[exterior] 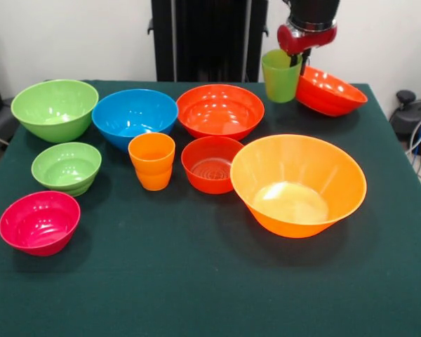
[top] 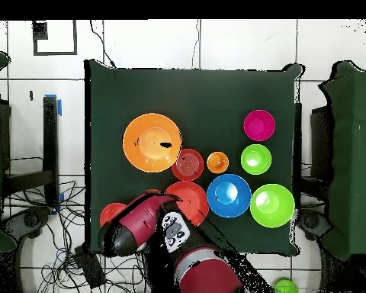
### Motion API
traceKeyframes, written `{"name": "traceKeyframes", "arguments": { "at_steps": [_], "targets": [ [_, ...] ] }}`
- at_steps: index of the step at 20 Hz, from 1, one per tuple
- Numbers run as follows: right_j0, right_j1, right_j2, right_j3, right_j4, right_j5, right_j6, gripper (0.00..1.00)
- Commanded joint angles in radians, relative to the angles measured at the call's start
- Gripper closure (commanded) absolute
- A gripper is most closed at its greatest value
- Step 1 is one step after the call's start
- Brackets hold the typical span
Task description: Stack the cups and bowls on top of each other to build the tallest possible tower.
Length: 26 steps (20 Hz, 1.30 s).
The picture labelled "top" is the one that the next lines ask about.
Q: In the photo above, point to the large orange bowl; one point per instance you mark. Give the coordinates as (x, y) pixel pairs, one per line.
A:
(152, 142)

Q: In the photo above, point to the large red bowl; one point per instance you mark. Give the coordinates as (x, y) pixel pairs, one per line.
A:
(192, 198)
(111, 212)

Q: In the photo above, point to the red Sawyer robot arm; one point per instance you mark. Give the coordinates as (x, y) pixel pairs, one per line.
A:
(140, 219)

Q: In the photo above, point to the small red bowl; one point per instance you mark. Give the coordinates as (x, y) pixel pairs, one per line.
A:
(189, 166)

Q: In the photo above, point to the orange cup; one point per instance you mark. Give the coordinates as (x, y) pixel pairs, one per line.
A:
(217, 162)

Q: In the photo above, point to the blue bowl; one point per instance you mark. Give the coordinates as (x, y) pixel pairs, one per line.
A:
(228, 195)

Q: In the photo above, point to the dark green table cloth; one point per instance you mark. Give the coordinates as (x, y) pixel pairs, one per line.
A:
(186, 91)

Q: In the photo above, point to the small green bowl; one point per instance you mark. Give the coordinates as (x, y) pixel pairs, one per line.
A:
(256, 159)

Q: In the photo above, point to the pink bowl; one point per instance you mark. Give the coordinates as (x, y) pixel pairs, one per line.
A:
(259, 125)

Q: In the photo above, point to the large green bowl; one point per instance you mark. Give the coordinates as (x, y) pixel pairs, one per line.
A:
(272, 205)

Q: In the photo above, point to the blue tape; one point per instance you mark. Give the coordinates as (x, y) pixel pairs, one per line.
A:
(59, 106)

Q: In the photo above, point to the black power strip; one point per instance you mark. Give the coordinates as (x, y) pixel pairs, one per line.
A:
(91, 268)

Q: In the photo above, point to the black chair base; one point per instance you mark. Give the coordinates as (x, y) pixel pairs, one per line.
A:
(311, 221)
(30, 219)

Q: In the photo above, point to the green bowl on floor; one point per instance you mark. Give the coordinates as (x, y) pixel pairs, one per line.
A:
(285, 287)

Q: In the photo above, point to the black stool frame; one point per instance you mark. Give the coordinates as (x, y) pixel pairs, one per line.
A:
(321, 143)
(50, 137)

